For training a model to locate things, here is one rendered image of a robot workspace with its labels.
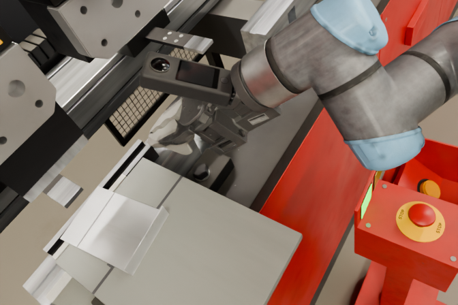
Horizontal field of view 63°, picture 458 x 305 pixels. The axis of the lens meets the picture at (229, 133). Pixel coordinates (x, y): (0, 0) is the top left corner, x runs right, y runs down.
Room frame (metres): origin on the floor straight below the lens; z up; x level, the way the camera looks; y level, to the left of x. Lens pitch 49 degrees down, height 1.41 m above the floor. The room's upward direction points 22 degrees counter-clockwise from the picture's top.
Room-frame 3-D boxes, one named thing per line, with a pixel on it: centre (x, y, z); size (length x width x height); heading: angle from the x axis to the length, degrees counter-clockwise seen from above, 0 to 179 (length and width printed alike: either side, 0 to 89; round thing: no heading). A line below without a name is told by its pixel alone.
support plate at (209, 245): (0.22, 0.12, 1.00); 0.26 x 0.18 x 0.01; 39
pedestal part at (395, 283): (0.26, -0.26, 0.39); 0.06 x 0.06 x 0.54; 41
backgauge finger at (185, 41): (0.68, 0.06, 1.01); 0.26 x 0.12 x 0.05; 39
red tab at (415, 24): (0.86, -0.68, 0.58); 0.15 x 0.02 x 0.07; 129
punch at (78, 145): (0.34, 0.21, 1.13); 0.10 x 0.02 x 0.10; 129
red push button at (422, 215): (0.22, -0.24, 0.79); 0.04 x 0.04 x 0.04
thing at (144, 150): (0.35, 0.20, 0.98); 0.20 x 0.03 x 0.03; 129
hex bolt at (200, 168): (0.38, 0.07, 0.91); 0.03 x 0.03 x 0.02
